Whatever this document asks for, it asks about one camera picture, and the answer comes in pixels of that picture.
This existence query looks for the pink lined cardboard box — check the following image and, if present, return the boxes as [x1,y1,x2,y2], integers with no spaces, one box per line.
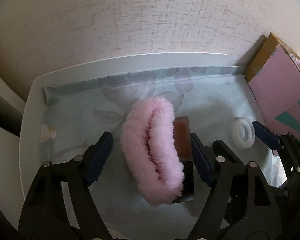
[244,34,300,141]

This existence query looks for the dark red seal box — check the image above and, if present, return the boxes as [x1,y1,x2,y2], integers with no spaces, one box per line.
[173,116,194,204]

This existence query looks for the pink fuzzy sock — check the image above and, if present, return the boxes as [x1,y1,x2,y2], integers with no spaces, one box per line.
[120,96,185,206]

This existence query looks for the floral blue cloth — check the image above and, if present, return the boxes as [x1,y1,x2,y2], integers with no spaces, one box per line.
[38,65,291,235]

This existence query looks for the white tape ring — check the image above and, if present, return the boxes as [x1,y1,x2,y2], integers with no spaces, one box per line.
[231,117,256,150]

